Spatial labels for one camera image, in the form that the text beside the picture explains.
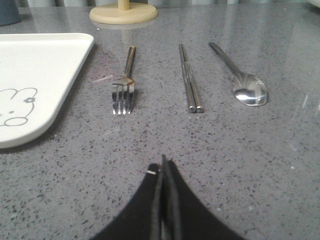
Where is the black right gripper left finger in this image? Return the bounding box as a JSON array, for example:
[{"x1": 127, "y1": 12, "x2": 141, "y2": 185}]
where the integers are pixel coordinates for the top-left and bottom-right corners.
[{"x1": 93, "y1": 163, "x2": 163, "y2": 240}]

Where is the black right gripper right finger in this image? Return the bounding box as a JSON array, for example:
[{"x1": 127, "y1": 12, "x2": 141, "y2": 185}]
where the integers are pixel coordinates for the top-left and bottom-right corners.
[{"x1": 162, "y1": 158, "x2": 243, "y2": 240}]

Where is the silver chopstick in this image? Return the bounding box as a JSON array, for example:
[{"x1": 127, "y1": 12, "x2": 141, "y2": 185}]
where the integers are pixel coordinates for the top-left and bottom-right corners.
[
  {"x1": 182, "y1": 44, "x2": 204, "y2": 113},
  {"x1": 178, "y1": 43, "x2": 196, "y2": 113}
]

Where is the silver fork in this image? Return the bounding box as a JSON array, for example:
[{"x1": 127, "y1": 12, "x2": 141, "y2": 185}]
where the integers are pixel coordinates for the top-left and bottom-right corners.
[{"x1": 111, "y1": 45, "x2": 136, "y2": 115}]

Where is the silver spoon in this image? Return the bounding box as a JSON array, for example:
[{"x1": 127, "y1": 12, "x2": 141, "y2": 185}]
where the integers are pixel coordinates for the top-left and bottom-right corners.
[{"x1": 208, "y1": 42, "x2": 268, "y2": 107}]

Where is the cream rabbit tray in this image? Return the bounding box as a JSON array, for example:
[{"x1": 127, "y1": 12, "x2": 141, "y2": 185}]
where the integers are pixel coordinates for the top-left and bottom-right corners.
[{"x1": 0, "y1": 33, "x2": 94, "y2": 149}]

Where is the wooden mug tree stand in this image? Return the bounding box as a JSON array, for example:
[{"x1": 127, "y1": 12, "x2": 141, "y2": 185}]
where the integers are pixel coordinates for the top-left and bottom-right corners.
[{"x1": 89, "y1": 0, "x2": 158, "y2": 25}]

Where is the blue mug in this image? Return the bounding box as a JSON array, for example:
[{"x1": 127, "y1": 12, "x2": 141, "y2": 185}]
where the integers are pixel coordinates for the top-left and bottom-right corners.
[{"x1": 0, "y1": 0, "x2": 21, "y2": 26}]

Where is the grey curtain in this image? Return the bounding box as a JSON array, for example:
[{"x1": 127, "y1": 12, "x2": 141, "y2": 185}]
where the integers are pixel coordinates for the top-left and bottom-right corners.
[{"x1": 16, "y1": 0, "x2": 306, "y2": 8}]

